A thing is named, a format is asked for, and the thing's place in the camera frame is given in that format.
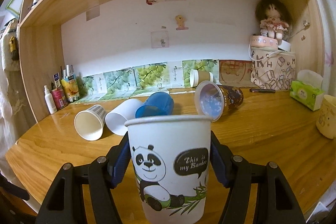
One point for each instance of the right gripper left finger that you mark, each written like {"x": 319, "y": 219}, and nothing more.
{"x": 64, "y": 201}

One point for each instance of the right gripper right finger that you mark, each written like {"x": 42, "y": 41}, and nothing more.
{"x": 275, "y": 201}

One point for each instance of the panda paper cup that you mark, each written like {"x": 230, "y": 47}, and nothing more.
{"x": 171, "y": 158}

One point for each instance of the patterned paper cup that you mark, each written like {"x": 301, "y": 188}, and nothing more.
{"x": 89, "y": 123}

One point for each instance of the plain white paper cup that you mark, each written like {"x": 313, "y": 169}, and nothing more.
{"x": 125, "y": 111}

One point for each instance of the brown printed lidded cup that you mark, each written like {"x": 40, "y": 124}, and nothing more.
{"x": 215, "y": 100}

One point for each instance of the blue plastic cup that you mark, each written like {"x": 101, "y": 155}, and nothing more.
{"x": 159, "y": 103}

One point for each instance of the brown sleeve coffee cup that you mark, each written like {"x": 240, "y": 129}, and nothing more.
{"x": 196, "y": 77}

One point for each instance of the cream ceramic mug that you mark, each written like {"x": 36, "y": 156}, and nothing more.
{"x": 326, "y": 119}

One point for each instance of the white lace cloth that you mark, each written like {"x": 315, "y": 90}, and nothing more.
{"x": 16, "y": 115}

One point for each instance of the white spray bottle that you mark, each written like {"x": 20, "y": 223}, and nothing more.
{"x": 49, "y": 100}

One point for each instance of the red tube container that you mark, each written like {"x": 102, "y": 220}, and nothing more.
{"x": 59, "y": 98}

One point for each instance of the black pen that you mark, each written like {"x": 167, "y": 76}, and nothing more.
{"x": 254, "y": 90}

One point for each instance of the green tissue box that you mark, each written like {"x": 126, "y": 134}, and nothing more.
{"x": 306, "y": 89}

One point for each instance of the beige printed storage bag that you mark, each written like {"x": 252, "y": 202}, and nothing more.
{"x": 272, "y": 69}

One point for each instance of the brown cartoon cardboard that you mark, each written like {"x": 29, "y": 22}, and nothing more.
{"x": 236, "y": 73}

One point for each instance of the green leaf calendar cards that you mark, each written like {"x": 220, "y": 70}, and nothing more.
{"x": 142, "y": 80}

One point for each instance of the white tape roll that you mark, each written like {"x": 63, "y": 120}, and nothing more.
{"x": 284, "y": 46}

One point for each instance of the pink oval box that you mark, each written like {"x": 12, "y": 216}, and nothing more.
{"x": 263, "y": 42}

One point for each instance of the brown haired rag doll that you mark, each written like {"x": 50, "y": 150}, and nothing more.
{"x": 274, "y": 19}

